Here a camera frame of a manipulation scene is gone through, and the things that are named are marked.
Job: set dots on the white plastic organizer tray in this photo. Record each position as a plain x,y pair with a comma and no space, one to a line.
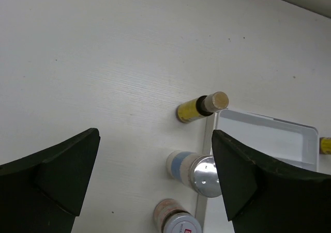
294,144

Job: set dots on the silver-lid pink-label shaker jar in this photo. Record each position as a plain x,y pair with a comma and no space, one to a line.
196,171

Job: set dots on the yellow bottle cork cap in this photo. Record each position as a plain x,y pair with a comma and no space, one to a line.
201,107
325,145

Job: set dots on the white-lid spice jar left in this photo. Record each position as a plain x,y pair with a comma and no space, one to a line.
170,217

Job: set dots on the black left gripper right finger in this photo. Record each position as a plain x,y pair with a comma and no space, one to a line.
263,194

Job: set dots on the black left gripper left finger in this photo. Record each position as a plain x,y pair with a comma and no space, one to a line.
45,191

